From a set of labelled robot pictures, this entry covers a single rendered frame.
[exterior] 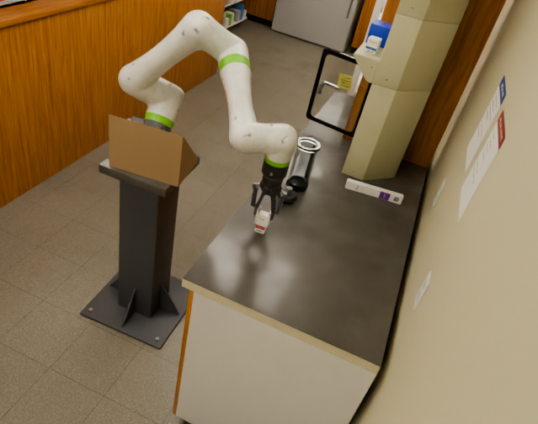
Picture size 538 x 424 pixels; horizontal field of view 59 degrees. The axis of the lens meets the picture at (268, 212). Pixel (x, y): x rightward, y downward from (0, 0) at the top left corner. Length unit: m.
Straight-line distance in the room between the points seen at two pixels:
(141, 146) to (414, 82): 1.19
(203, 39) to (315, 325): 1.06
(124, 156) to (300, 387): 1.15
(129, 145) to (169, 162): 0.18
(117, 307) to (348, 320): 1.48
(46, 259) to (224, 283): 1.63
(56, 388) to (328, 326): 1.40
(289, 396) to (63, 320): 1.37
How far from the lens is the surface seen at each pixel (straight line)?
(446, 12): 2.18
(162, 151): 1.98
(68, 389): 2.52
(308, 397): 1.81
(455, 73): 2.54
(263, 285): 1.67
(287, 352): 1.67
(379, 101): 2.22
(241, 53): 1.85
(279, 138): 1.60
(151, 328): 2.68
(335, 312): 1.67
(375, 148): 2.31
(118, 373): 2.54
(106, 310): 2.76
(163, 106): 2.10
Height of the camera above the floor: 2.13
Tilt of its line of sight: 37 degrees down
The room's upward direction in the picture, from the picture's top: 14 degrees clockwise
